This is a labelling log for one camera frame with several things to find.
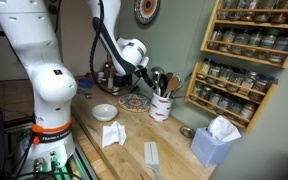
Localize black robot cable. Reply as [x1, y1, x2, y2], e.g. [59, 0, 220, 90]
[89, 0, 142, 94]

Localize white utensil holder orange marks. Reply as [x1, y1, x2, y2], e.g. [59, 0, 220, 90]
[148, 90, 174, 123]

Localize small blue container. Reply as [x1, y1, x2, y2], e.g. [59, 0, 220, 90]
[78, 77, 94, 89]

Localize colourful painted ceramic trivet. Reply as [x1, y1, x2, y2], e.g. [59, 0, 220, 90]
[118, 92, 152, 113]

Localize small metal lid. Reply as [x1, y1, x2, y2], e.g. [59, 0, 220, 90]
[179, 125, 196, 139]

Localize large wooden spice rack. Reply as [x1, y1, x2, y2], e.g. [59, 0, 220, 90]
[199, 0, 288, 70]

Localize small wooden spice rack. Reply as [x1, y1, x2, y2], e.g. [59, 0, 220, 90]
[184, 61, 279, 135]

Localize wooden spatula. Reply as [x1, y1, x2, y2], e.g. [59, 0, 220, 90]
[174, 75, 184, 94]

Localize white ceramic bowl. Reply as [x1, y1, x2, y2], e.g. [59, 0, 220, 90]
[91, 103, 119, 123]

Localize glass spice jar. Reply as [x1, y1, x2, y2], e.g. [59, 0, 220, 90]
[216, 0, 232, 20]
[240, 0, 257, 22]
[227, 69, 247, 93]
[248, 74, 275, 102]
[198, 58, 213, 80]
[244, 29, 264, 58]
[207, 90, 223, 111]
[217, 94, 233, 115]
[230, 0, 243, 21]
[192, 81, 204, 101]
[255, 29, 281, 60]
[217, 66, 234, 88]
[219, 29, 237, 53]
[269, 0, 288, 25]
[238, 71, 259, 97]
[231, 30, 251, 56]
[238, 102, 258, 126]
[227, 98, 243, 121]
[268, 33, 288, 64]
[198, 85, 213, 106]
[207, 28, 224, 51]
[206, 63, 222, 84]
[254, 0, 272, 23]

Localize white flat kitchen tool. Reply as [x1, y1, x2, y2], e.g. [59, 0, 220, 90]
[143, 141, 161, 180]

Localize dark wooden spoon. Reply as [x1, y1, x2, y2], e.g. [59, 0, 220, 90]
[164, 72, 174, 84]

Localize blue tissue box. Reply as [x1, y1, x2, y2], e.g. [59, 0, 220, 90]
[189, 126, 233, 168]

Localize white tissue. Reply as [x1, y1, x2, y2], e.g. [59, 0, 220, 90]
[207, 115, 242, 143]

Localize dark bottle white label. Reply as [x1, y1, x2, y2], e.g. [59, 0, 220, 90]
[103, 63, 112, 81]

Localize small metal tool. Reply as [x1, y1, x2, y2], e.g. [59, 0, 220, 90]
[77, 89, 93, 100]

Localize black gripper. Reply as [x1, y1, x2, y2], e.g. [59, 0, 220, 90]
[135, 66, 156, 89]

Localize black plastic spoon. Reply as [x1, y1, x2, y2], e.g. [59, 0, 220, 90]
[158, 73, 169, 98]

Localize decorative painted wall plate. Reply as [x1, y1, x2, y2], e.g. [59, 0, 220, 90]
[133, 0, 161, 25]

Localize crumpled white napkin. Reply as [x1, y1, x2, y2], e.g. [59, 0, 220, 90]
[101, 120, 128, 149]

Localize small pale bottle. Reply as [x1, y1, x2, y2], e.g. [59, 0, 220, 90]
[97, 71, 105, 84]

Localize white cylindrical container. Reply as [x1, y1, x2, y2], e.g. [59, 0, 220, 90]
[107, 75, 115, 90]

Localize black round container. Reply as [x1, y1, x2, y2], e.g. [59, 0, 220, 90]
[113, 73, 132, 88]

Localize brown wooden utensil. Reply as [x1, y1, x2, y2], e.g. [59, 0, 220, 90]
[172, 84, 185, 100]

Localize metal ladle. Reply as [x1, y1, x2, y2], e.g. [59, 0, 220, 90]
[150, 66, 165, 96]

